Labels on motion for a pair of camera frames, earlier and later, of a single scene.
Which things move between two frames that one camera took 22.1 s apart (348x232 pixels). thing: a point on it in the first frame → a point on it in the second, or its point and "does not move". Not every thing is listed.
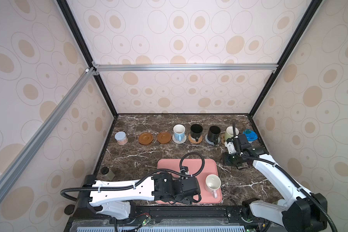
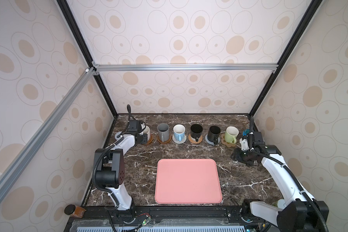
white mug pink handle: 212,182 → 147,131
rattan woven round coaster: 193,140 does not move
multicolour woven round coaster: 182,140 does not move
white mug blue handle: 179,131 does not move
